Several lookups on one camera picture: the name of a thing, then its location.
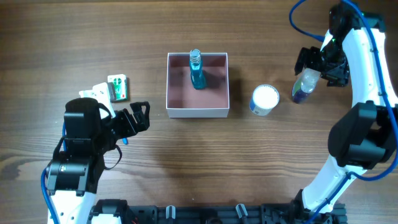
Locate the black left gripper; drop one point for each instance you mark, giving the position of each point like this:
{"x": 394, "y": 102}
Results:
{"x": 129, "y": 120}

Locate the green soap box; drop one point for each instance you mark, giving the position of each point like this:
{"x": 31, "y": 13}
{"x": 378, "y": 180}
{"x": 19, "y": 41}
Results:
{"x": 119, "y": 83}

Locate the teal mouthwash bottle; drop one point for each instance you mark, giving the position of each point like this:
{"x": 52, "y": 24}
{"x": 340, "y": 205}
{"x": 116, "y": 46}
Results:
{"x": 196, "y": 70}

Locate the white pink-lined box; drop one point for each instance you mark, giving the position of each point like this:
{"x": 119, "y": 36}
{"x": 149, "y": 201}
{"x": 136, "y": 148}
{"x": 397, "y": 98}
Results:
{"x": 183, "y": 101}

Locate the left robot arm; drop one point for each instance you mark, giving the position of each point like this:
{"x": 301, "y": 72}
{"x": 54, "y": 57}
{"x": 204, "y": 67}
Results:
{"x": 70, "y": 181}

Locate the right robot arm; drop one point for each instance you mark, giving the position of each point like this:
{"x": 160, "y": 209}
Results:
{"x": 352, "y": 53}

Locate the clear spray bottle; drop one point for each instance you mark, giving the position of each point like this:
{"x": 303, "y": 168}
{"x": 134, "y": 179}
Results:
{"x": 305, "y": 85}

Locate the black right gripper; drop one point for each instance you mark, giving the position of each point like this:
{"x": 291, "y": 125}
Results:
{"x": 319, "y": 61}

